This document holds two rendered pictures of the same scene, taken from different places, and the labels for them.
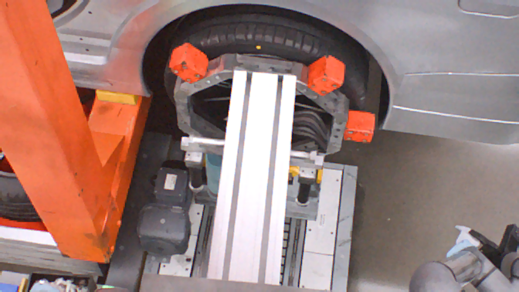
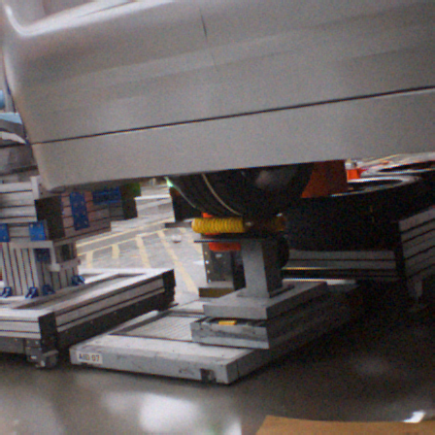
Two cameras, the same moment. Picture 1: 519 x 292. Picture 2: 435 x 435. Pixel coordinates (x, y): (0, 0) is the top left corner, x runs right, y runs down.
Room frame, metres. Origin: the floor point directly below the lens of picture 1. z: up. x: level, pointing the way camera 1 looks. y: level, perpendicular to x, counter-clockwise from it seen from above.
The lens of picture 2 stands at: (3.20, -2.61, 0.91)
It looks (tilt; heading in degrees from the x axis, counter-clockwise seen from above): 7 degrees down; 127
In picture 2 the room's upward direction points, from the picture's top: 8 degrees counter-clockwise
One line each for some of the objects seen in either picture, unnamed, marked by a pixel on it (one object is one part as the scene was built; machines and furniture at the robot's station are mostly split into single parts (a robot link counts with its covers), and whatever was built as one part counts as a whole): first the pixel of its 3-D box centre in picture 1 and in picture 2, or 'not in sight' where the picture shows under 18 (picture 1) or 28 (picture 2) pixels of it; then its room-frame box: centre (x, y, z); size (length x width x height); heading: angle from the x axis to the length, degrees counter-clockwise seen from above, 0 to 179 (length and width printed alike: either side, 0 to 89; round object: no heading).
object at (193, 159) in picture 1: (195, 151); not in sight; (1.07, 0.21, 0.93); 0.09 x 0.05 x 0.05; 175
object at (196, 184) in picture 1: (195, 174); not in sight; (1.04, 0.21, 0.83); 0.04 x 0.04 x 0.16
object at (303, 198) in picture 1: (304, 190); not in sight; (1.01, -0.13, 0.83); 0.04 x 0.04 x 0.16
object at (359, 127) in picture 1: (358, 126); not in sight; (1.24, -0.29, 0.85); 0.09 x 0.08 x 0.07; 85
